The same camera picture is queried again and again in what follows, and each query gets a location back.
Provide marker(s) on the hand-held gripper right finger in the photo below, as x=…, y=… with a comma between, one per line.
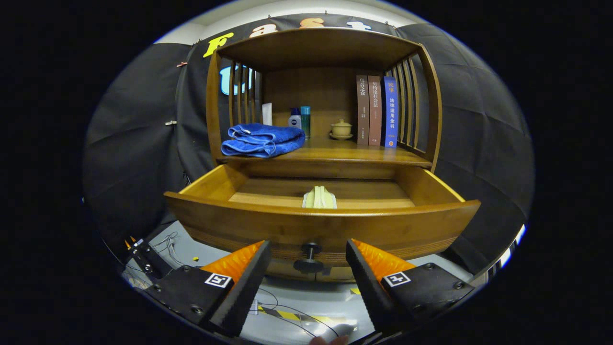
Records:
x=371, y=292

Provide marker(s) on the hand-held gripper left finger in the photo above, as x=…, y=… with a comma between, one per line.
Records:
x=244, y=292

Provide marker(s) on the wooden drawer with black knob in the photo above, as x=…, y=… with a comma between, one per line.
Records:
x=287, y=225

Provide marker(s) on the wooden countertop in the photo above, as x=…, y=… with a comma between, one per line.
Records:
x=345, y=154

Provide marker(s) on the wooden cabinet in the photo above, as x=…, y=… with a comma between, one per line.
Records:
x=311, y=48

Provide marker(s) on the yellow black floor tape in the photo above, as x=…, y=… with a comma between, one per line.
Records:
x=287, y=315

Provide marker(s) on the black tool with orange tips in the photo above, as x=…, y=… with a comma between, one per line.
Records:
x=148, y=258

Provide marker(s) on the white panel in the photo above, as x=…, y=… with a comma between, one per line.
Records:
x=513, y=247

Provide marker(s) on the blue folded towel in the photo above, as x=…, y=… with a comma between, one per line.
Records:
x=263, y=141

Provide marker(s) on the beige lidded tea cup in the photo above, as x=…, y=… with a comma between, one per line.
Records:
x=341, y=129

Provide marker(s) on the white tube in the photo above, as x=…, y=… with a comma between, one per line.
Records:
x=266, y=114

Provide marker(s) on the white bottle with blue cap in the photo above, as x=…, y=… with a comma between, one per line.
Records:
x=295, y=120

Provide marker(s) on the reddish brown book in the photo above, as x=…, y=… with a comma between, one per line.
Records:
x=375, y=110

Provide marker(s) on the dark brown book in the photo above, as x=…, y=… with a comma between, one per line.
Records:
x=362, y=110

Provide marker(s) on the teal bottle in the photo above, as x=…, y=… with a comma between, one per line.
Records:
x=305, y=120

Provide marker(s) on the blue book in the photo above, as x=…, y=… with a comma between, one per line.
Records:
x=390, y=110

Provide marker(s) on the black backdrop cloth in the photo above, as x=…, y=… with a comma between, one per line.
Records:
x=479, y=143

